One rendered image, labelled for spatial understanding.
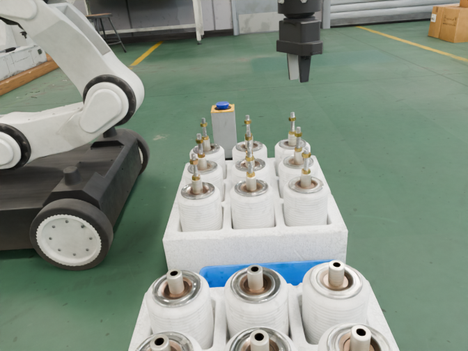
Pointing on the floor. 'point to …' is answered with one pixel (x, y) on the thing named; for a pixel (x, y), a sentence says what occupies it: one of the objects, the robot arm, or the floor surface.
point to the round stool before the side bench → (104, 28)
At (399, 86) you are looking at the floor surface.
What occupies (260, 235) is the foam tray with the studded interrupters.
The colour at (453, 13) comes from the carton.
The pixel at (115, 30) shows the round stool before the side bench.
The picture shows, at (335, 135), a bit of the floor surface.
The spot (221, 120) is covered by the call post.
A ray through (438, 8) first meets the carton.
